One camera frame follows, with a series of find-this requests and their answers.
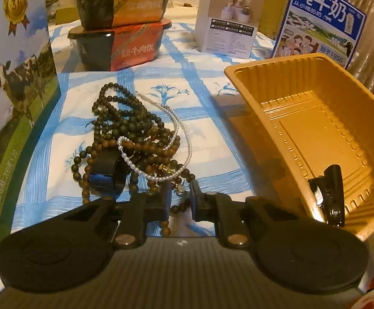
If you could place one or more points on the black and orange food bowl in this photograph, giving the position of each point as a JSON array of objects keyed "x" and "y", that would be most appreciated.
[{"x": 122, "y": 4}]

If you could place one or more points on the large cow print milk box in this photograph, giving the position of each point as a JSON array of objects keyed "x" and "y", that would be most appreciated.
[{"x": 10, "y": 80}]

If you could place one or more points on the black and red food bowl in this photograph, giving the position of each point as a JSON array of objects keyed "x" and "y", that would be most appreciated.
[{"x": 122, "y": 46}]

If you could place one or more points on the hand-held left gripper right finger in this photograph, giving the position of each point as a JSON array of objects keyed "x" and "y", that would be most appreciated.
[{"x": 194, "y": 201}]

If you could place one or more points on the gold plastic tray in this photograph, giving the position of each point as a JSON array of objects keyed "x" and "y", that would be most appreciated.
[{"x": 306, "y": 125}]

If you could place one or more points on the blue and white tablecloth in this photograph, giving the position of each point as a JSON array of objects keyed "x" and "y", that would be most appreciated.
[{"x": 206, "y": 109}]

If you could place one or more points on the brown cardboard box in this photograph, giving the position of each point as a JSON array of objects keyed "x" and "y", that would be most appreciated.
[{"x": 273, "y": 3}]

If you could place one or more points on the blue milk carton box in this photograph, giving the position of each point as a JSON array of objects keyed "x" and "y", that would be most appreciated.
[{"x": 318, "y": 25}]

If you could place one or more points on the small white product box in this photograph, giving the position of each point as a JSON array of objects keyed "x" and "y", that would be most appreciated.
[{"x": 228, "y": 22}]

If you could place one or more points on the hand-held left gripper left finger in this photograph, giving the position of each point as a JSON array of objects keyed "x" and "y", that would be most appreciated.
[{"x": 164, "y": 201}]

